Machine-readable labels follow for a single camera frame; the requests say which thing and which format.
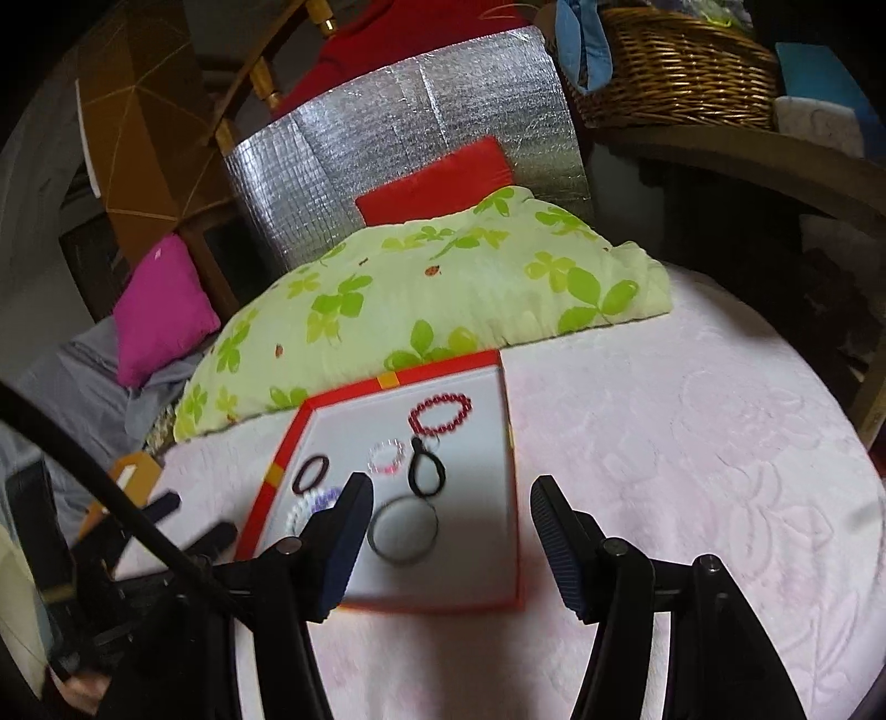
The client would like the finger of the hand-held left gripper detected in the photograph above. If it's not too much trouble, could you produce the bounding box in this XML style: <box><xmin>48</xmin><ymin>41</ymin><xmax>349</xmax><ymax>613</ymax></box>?
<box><xmin>97</xmin><ymin>491</ymin><xmax>182</xmax><ymax>556</ymax></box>
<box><xmin>166</xmin><ymin>522</ymin><xmax>238</xmax><ymax>575</ymax></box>

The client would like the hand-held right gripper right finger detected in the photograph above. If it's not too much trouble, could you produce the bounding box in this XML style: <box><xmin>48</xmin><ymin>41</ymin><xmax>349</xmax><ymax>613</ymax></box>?
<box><xmin>530</xmin><ymin>475</ymin><xmax>807</xmax><ymax>720</ymax></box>

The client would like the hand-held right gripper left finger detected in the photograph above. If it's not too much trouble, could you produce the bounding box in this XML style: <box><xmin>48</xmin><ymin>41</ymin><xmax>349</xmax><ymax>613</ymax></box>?
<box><xmin>97</xmin><ymin>472</ymin><xmax>375</xmax><ymax>720</ymax></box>

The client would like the silver bangle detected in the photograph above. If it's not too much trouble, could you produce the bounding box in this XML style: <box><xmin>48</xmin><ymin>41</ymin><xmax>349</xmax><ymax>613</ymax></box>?
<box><xmin>367</xmin><ymin>498</ymin><xmax>440</xmax><ymax>565</ymax></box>

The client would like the white bead bracelet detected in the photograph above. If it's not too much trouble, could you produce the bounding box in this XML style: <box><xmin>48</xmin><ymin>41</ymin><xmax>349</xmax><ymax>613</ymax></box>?
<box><xmin>284</xmin><ymin>488</ymin><xmax>333</xmax><ymax>537</ymax></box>

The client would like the maroon hair tie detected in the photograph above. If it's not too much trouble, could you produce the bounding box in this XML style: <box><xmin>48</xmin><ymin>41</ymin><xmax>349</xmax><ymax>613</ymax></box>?
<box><xmin>292</xmin><ymin>453</ymin><xmax>333</xmax><ymax>496</ymax></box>

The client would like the clear pink bead bracelet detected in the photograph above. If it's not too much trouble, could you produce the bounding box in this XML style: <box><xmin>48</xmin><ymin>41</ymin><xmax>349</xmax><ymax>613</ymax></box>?
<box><xmin>367</xmin><ymin>439</ymin><xmax>404</xmax><ymax>476</ymax></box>

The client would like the red-rimmed white tray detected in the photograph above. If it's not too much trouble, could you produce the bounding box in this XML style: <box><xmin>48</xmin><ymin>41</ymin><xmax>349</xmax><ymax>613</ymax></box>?
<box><xmin>234</xmin><ymin>349</ymin><xmax>530</xmax><ymax>614</ymax></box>

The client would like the black hair tie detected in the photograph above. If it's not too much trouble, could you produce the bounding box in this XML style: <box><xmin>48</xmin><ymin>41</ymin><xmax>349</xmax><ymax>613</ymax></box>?
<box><xmin>408</xmin><ymin>436</ymin><xmax>445</xmax><ymax>500</ymax></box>

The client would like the red bead bracelet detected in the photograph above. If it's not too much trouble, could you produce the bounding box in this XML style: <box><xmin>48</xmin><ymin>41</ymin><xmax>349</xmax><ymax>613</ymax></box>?
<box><xmin>407</xmin><ymin>393</ymin><xmax>475</xmax><ymax>437</ymax></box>

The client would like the orange cardboard box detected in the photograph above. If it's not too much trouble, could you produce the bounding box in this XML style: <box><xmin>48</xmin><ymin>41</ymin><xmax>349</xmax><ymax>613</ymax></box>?
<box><xmin>76</xmin><ymin>451</ymin><xmax>163</xmax><ymax>541</ymax></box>

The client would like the grey cloth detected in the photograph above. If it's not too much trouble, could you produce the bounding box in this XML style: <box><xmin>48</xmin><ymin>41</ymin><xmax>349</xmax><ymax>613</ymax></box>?
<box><xmin>0</xmin><ymin>318</ymin><xmax>202</xmax><ymax>541</ymax></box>

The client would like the pink blanket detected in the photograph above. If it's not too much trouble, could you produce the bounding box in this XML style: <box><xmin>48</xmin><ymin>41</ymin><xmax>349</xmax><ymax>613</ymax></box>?
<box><xmin>111</xmin><ymin>263</ymin><xmax>873</xmax><ymax>720</ymax></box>

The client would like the magenta pillow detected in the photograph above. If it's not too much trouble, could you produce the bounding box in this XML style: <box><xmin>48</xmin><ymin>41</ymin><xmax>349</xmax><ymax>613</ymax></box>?
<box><xmin>114</xmin><ymin>234</ymin><xmax>223</xmax><ymax>389</ymax></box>

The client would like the green leaf print pillow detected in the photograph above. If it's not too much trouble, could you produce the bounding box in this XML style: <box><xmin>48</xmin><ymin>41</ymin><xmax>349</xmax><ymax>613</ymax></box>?
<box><xmin>173</xmin><ymin>186</ymin><xmax>674</xmax><ymax>444</ymax></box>

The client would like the orange lined board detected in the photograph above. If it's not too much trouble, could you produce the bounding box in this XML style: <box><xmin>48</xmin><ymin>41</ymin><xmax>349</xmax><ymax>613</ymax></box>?
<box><xmin>75</xmin><ymin>0</ymin><xmax>236</xmax><ymax>243</ymax></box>

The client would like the red cushion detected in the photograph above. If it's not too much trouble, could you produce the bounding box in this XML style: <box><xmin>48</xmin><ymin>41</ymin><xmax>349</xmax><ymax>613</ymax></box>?
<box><xmin>354</xmin><ymin>136</ymin><xmax>514</xmax><ymax>227</ymax></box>

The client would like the curved wooden table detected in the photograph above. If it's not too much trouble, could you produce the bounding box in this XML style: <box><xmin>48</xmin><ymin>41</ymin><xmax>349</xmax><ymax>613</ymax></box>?
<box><xmin>588</xmin><ymin>125</ymin><xmax>886</xmax><ymax>444</ymax></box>

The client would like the wooden chair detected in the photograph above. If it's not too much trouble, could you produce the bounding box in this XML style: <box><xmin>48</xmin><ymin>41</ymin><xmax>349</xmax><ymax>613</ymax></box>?
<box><xmin>200</xmin><ymin>0</ymin><xmax>340</xmax><ymax>312</ymax></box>

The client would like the silver foil mat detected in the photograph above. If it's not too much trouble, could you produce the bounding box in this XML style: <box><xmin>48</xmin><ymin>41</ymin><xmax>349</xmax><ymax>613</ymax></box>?
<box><xmin>223</xmin><ymin>28</ymin><xmax>595</xmax><ymax>271</ymax></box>

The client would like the wicker basket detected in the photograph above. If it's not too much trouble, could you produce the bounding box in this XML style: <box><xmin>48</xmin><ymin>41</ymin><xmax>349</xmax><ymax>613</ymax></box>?
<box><xmin>554</xmin><ymin>7</ymin><xmax>783</xmax><ymax>132</ymax></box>

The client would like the white foam block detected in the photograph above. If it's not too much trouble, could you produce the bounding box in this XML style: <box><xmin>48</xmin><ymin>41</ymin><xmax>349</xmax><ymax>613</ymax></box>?
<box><xmin>771</xmin><ymin>95</ymin><xmax>866</xmax><ymax>159</ymax></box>

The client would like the red cloth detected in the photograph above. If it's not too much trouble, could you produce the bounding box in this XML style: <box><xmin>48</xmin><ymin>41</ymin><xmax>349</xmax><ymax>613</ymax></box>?
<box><xmin>270</xmin><ymin>0</ymin><xmax>548</xmax><ymax>119</ymax></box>

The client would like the blue cloth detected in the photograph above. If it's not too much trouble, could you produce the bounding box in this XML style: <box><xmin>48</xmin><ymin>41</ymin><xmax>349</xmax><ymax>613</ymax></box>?
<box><xmin>554</xmin><ymin>0</ymin><xmax>614</xmax><ymax>94</ymax></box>

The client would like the blue box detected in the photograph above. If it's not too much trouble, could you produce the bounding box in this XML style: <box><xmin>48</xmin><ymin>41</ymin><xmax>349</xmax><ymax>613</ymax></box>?
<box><xmin>775</xmin><ymin>43</ymin><xmax>877</xmax><ymax>140</ymax></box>

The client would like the thick black cable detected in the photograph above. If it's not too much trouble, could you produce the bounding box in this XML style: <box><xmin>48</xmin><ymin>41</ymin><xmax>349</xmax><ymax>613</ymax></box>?
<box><xmin>0</xmin><ymin>384</ymin><xmax>236</xmax><ymax>596</ymax></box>

